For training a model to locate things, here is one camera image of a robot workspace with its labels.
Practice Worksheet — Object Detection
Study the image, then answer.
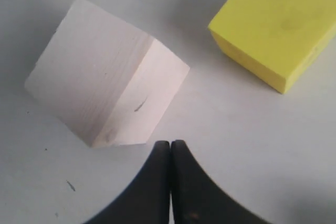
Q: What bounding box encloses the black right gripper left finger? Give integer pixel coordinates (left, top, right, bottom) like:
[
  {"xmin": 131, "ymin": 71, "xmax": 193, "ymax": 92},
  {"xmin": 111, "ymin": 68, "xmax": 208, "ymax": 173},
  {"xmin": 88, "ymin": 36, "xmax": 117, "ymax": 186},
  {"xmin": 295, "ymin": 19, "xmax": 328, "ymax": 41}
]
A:
[{"xmin": 87, "ymin": 141, "xmax": 170, "ymax": 224}]

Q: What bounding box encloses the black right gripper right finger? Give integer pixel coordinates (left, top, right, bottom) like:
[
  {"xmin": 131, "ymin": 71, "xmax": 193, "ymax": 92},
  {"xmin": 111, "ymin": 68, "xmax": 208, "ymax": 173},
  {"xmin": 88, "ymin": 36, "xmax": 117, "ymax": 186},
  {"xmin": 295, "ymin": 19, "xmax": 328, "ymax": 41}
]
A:
[{"xmin": 170, "ymin": 140, "xmax": 267, "ymax": 223}]

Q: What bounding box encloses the large wooden cube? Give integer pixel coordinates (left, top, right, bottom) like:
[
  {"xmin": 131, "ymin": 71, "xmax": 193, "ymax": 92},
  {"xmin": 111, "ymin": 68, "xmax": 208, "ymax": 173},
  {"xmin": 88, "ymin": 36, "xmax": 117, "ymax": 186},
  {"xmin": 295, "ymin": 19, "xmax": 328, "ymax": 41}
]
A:
[{"xmin": 25, "ymin": 0, "xmax": 190, "ymax": 147}]

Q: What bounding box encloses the yellow cube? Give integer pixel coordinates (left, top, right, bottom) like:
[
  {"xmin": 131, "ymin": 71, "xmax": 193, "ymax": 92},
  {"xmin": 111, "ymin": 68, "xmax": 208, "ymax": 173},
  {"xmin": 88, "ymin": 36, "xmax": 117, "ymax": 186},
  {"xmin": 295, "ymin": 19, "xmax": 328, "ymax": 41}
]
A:
[{"xmin": 208, "ymin": 0, "xmax": 335, "ymax": 93}]

